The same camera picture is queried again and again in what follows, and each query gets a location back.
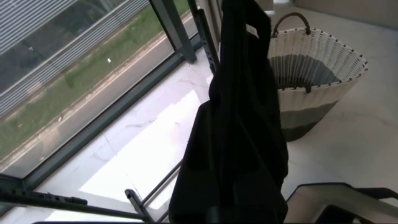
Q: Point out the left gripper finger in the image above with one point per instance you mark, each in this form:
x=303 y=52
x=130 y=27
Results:
x=196 y=193

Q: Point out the black garment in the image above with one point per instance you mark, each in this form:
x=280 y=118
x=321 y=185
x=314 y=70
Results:
x=248 y=109

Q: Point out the white laundry basket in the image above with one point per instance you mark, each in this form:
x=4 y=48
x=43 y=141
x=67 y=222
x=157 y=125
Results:
x=311 y=102

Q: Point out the black clothes rack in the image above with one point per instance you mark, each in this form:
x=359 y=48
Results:
x=206 y=40

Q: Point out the beige curtain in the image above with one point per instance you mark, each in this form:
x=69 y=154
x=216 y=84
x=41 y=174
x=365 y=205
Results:
x=215 y=15

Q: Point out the window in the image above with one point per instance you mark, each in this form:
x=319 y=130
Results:
x=77 y=46

